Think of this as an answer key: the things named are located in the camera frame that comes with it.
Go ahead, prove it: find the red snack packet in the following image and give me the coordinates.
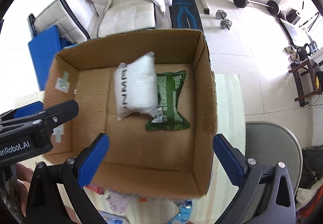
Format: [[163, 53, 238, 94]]
[[86, 184, 107, 195]]

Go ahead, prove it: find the light blue cat pouch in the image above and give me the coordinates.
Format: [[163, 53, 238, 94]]
[[99, 210, 130, 224]]

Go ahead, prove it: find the purple cloth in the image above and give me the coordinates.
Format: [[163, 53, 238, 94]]
[[106, 192, 130, 214]]

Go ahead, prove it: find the blue long snack packet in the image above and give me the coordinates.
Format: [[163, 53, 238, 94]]
[[167, 200, 193, 224]]

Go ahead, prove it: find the white tissue pack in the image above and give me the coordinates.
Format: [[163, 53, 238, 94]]
[[114, 51, 158, 121]]

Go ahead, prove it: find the green snack packet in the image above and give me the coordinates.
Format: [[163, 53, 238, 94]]
[[145, 70, 191, 131]]

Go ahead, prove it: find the orange snack packet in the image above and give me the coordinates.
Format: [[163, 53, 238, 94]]
[[137, 197, 156, 203]]

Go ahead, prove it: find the red plastic bag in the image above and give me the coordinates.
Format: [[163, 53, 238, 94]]
[[296, 204, 323, 224]]

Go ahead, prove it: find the goose plush toy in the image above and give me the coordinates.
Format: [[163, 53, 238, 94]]
[[296, 183, 321, 211]]

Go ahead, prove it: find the blue folded mat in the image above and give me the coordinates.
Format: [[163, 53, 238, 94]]
[[28, 25, 62, 91]]

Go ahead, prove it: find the grey round chair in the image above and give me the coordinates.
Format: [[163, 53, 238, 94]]
[[245, 121, 303, 193]]

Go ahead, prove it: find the striped cat tablecloth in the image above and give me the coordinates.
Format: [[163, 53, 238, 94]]
[[85, 74, 246, 223]]

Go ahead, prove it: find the open cardboard box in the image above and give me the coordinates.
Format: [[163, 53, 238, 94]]
[[44, 29, 217, 199]]

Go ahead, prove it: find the white padded chair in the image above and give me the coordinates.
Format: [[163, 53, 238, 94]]
[[96, 0, 156, 38]]

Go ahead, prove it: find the dark wooden chair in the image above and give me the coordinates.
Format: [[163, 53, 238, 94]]
[[288, 56, 322, 107]]

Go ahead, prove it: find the black kettlebell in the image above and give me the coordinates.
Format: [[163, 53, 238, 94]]
[[296, 43, 311, 62]]

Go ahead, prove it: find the chrome dumbbell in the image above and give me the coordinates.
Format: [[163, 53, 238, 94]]
[[215, 10, 232, 30]]

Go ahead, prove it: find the floor barbell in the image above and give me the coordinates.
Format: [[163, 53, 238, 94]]
[[233, 0, 280, 16]]

